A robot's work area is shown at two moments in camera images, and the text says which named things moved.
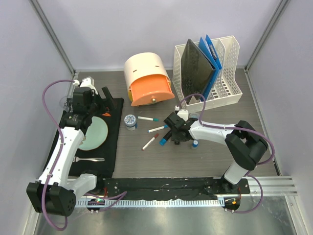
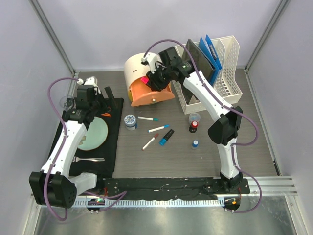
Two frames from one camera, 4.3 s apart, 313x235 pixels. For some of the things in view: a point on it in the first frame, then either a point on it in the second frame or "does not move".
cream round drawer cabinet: (147, 79) does not move
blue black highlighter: (164, 140) does not move
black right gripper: (175, 138) → (155, 85)
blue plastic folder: (210, 52) does not move
